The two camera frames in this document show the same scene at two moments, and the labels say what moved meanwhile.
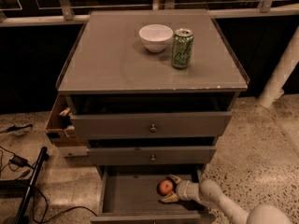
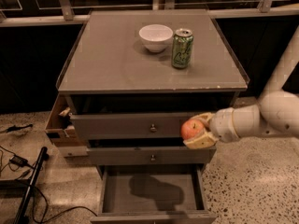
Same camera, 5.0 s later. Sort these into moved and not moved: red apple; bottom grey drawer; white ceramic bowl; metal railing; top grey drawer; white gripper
Moved: white gripper; red apple
Not moved: metal railing; top grey drawer; white ceramic bowl; bottom grey drawer
